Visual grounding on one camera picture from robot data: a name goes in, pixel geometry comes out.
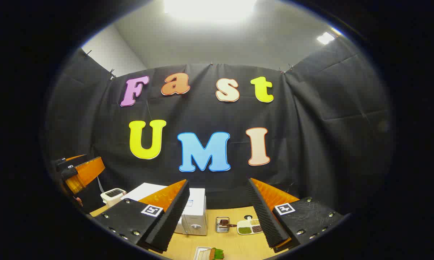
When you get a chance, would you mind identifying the sandwich with green lettuce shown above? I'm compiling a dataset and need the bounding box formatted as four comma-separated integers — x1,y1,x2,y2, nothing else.
202,247,225,260

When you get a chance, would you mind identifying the white microwave oven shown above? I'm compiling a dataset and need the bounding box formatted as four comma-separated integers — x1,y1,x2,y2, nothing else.
122,182,208,236

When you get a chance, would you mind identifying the metal mesh cup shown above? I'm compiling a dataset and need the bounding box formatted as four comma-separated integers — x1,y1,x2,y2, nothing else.
215,217,230,233

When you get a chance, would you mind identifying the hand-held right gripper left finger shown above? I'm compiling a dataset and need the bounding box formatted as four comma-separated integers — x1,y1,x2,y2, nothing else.
92,179,190,254

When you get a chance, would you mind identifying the small ceiling light panel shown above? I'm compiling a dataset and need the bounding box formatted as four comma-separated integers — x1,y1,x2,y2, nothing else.
317,32,336,45

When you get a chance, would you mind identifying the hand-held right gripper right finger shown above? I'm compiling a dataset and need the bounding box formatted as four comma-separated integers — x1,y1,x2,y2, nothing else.
246,178,344,253

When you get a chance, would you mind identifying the white divided bean dish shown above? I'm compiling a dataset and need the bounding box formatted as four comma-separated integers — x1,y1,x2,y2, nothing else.
237,216,263,235

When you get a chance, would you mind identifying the large ceiling light panel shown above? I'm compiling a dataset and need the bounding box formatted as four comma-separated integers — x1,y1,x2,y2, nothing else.
163,0,257,23

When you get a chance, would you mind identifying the white rectangular plate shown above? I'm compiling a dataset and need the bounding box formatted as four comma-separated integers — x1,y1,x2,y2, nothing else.
193,246,214,260

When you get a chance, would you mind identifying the white toaster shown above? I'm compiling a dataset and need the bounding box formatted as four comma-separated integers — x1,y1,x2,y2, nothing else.
100,188,127,207

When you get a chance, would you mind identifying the black backdrop cloth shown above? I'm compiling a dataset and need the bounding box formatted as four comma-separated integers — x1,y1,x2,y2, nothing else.
40,36,396,217

